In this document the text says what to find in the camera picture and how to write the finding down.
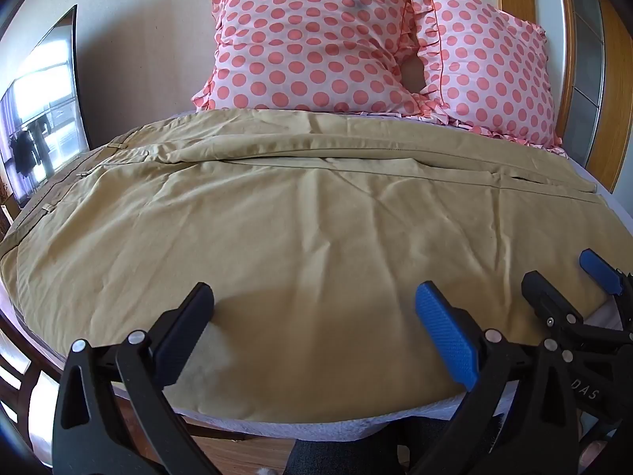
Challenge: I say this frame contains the dark wooden chair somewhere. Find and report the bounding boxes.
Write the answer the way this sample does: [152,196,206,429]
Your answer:
[0,324,66,419]

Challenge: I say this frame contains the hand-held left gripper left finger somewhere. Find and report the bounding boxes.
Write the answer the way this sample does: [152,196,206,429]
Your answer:
[52,282,223,475]

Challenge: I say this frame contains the small pink polka-dot pillow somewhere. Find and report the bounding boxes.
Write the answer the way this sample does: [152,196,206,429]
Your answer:
[390,0,565,155]

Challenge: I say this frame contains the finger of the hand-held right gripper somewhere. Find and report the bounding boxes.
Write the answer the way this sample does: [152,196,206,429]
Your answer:
[578,249,633,328]
[523,270,633,353]

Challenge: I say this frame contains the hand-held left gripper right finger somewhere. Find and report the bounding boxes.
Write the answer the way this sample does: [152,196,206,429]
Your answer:
[410,281,580,475]

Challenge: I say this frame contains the person's leg in dark trousers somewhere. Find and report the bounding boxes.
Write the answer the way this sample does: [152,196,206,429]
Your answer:
[286,413,448,475]

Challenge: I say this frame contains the wooden headboard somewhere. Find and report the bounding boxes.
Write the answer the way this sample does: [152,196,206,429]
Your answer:
[495,0,623,195]

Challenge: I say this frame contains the large pink polka-dot pillow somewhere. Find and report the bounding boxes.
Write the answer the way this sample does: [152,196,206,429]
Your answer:
[192,0,436,120]

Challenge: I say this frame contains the khaki pants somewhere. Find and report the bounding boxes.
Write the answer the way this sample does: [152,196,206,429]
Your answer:
[0,108,616,426]

